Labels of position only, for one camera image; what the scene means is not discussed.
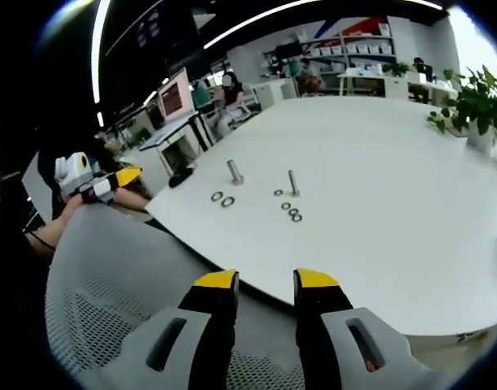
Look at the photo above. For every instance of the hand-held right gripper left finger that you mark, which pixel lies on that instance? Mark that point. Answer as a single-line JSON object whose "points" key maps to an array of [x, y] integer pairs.
{"points": [[210, 325]]}

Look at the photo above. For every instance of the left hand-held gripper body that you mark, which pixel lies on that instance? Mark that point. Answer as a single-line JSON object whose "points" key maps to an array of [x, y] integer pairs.
{"points": [[72, 172]]}

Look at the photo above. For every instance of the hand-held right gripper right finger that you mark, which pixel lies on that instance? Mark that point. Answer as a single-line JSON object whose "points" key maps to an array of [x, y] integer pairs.
{"points": [[325, 325]]}

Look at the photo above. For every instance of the large steel washer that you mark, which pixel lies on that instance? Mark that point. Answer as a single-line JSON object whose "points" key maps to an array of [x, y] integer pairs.
{"points": [[213, 196], [223, 201]]}

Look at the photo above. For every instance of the thick steel threaded stud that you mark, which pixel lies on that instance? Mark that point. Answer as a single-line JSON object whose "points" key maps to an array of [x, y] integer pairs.
{"points": [[234, 172]]}

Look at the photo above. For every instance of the thin steel threaded stud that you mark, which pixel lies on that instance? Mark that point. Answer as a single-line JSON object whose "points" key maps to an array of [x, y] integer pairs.
{"points": [[292, 183]]}

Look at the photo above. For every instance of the grey mesh office chair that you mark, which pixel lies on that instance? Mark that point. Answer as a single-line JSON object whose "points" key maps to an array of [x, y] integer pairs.
{"points": [[122, 260]]}

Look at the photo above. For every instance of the small black object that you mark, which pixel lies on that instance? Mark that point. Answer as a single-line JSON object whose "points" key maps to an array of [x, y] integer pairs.
{"points": [[179, 179]]}

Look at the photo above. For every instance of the white standing desk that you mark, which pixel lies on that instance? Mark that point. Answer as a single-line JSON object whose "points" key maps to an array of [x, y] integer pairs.
{"points": [[171, 134]]}

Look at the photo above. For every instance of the computer monitor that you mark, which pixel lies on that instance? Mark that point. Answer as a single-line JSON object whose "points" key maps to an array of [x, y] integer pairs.
{"points": [[175, 97]]}

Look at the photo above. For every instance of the curved ceiling light strip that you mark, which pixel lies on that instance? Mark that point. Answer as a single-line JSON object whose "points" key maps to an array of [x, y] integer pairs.
{"points": [[96, 53]]}

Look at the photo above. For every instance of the white cabinet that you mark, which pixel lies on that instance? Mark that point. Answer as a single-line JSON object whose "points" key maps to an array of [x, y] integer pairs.
{"points": [[273, 93]]}

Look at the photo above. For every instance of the straight ceiling light strip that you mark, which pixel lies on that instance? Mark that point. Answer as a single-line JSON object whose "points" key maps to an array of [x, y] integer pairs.
{"points": [[273, 18]]}

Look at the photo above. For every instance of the small green plant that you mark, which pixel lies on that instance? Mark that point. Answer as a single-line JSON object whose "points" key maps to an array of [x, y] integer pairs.
{"points": [[396, 68]]}

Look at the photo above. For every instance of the large green potted plant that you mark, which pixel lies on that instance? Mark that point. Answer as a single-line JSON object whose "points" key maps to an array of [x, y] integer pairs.
{"points": [[476, 101]]}

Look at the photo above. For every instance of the shelf with white boxes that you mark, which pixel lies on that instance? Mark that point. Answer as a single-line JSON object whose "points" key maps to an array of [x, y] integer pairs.
{"points": [[354, 48]]}

